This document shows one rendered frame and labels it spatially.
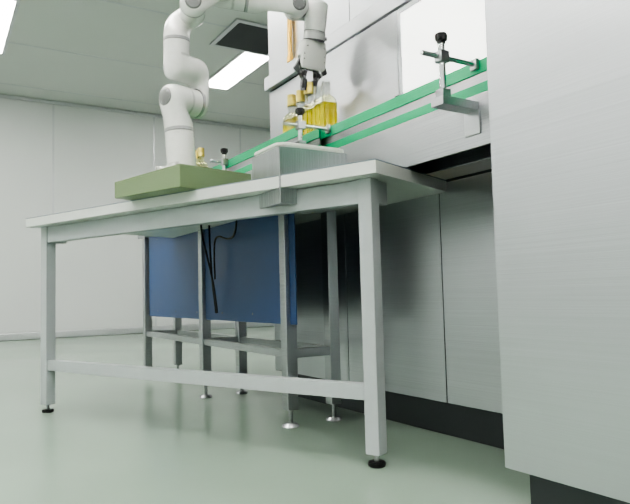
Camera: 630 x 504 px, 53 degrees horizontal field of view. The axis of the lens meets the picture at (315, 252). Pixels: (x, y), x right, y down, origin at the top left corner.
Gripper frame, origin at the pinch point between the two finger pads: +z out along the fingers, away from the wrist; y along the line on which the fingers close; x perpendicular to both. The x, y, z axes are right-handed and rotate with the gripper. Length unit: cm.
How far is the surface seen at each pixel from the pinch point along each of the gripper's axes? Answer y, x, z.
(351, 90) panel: -11.8, 9.8, 0.2
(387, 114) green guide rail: 5, 53, 10
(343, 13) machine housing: -14.9, -5.9, -28.4
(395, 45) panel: -11.4, 32.0, -13.2
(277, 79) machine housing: -13, -50, -6
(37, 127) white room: 5, -589, 29
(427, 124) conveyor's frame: 7, 73, 13
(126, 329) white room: -94, -525, 254
